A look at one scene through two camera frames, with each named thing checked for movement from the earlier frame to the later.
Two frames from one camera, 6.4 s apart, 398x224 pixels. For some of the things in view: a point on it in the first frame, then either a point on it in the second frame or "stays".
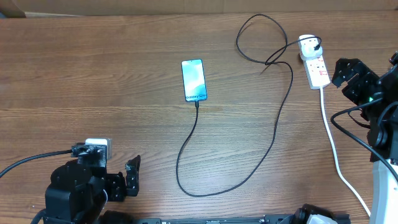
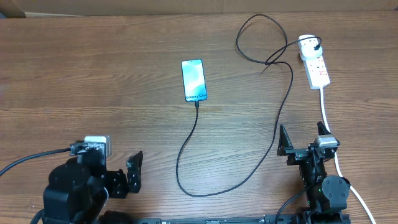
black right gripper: x=360 y=79 to x=296 y=155
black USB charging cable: x=282 y=50 stays
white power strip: x=317 y=73 stays
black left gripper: x=119 y=189 stays
